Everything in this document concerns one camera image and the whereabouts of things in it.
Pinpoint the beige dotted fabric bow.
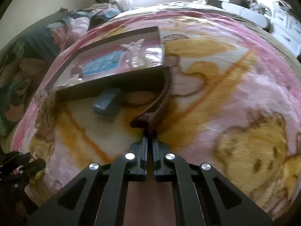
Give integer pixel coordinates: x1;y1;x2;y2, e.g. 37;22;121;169
34;88;57;140

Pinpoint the pink fuzzy hair clip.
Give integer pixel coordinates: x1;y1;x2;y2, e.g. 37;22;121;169
70;65;83;78

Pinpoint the purple pillow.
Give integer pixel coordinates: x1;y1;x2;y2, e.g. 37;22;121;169
94;7;121;21

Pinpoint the shallow black cardboard box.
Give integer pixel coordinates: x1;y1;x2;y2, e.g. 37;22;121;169
45;26;165;101

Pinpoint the pink bear fleece blanket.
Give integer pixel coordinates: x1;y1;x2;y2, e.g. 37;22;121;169
13;11;300;220

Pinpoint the dark floral duvet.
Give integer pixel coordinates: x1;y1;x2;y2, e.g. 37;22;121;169
1;10;91;136

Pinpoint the clear butterfly hair claw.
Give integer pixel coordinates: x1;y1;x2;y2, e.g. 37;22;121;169
120;38;147;69

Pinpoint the white drawer cabinet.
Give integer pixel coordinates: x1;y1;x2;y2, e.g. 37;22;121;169
270;4;300;57

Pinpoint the white bed footboard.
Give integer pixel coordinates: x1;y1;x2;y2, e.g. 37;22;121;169
208;0;270;31

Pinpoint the dark brown headband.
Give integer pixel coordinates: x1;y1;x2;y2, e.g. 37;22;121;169
130;67;173;130

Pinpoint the small blue box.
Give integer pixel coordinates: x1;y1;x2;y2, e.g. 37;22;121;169
92;88;123;117

